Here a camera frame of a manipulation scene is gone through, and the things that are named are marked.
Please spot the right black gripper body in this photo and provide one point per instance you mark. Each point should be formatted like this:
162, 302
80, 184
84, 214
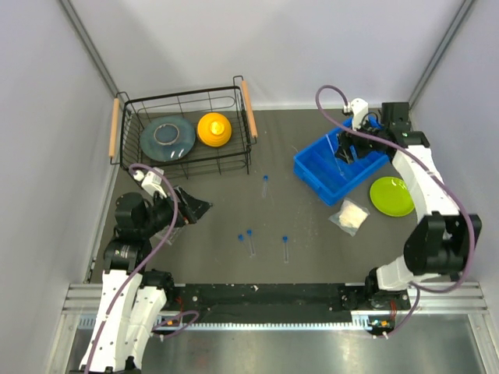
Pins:
365, 144

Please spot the black wire basket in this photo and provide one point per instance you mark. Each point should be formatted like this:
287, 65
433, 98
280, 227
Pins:
131, 115

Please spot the orange ribbed bowl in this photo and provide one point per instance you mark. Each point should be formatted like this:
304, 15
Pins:
214, 129

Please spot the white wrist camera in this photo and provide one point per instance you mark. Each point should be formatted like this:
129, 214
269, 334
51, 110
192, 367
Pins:
149, 181
358, 108

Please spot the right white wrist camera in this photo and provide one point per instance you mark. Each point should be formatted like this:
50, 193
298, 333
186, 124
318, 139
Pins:
358, 108

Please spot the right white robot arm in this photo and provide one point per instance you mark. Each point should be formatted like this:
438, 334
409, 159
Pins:
445, 236

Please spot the plastic bag of cotton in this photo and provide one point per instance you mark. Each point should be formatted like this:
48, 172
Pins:
350, 217

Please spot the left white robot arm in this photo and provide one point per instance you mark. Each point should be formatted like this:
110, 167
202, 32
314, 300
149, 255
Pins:
131, 296

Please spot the blue plastic divided bin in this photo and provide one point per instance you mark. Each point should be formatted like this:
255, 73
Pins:
329, 177

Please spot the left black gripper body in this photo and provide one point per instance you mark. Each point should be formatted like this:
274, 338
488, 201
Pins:
182, 214

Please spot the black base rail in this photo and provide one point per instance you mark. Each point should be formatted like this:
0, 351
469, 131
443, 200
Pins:
272, 303

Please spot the blue-capped test tube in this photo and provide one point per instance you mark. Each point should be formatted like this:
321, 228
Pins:
285, 249
243, 243
249, 233
264, 186

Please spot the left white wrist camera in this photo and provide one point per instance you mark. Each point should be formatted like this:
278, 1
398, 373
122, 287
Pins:
149, 181

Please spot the lime green plate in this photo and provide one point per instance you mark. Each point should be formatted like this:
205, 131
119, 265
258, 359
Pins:
390, 196

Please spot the blue ceramic plate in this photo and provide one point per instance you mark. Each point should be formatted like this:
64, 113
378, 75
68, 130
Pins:
168, 138

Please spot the glass stirring rod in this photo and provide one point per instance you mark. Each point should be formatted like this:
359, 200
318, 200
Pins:
335, 156

